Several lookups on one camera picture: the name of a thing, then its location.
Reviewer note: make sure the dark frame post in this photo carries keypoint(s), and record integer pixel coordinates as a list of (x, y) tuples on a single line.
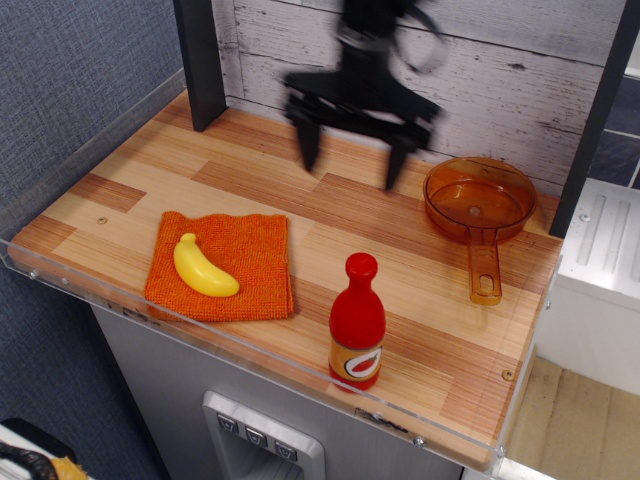
[(607, 90), (201, 61)]

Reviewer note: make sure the clear acrylic table guard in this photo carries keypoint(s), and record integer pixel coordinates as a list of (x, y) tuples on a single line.
[(449, 367)]

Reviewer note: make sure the yellow toy banana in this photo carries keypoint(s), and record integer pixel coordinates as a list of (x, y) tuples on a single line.
[(200, 274)]

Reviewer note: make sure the dark left frame post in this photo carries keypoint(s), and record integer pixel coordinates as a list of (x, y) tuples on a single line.
[(201, 61)]

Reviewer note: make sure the black white object at corner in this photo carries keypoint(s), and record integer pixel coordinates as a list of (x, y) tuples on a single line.
[(26, 451)]

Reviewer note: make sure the yellow object at corner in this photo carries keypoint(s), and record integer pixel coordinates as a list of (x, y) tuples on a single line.
[(66, 469)]

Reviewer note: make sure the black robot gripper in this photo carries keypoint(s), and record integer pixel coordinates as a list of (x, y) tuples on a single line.
[(362, 95)]

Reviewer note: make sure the red toy sauce bottle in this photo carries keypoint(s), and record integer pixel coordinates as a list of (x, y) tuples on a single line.
[(357, 326)]

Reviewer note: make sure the orange woven cloth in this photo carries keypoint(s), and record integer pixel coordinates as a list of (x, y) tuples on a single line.
[(252, 249)]

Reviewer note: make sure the orange transparent plastic pot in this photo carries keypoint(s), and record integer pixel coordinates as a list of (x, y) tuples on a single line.
[(480, 202)]

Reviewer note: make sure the grey toy fridge cabinet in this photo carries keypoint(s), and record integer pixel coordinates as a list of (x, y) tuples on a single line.
[(216, 415)]

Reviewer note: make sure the dark right frame post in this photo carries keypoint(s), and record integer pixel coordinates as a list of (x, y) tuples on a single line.
[(607, 90)]

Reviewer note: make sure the white toy sink unit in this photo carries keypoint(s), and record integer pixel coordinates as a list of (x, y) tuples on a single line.
[(590, 324)]

